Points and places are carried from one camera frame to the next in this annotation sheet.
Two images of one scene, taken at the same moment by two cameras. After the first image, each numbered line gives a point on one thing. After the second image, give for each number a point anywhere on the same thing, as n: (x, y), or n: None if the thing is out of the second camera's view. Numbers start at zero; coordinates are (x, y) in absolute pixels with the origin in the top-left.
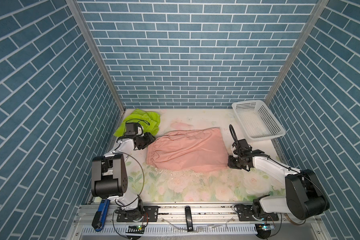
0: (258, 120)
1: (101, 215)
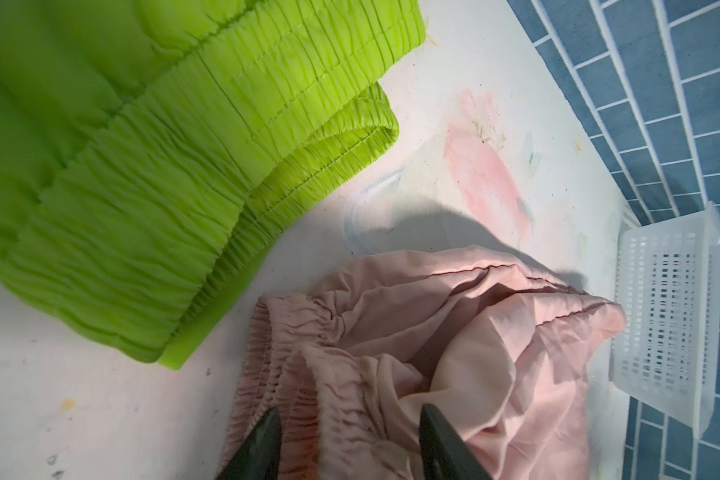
0: (667, 275)
1: None
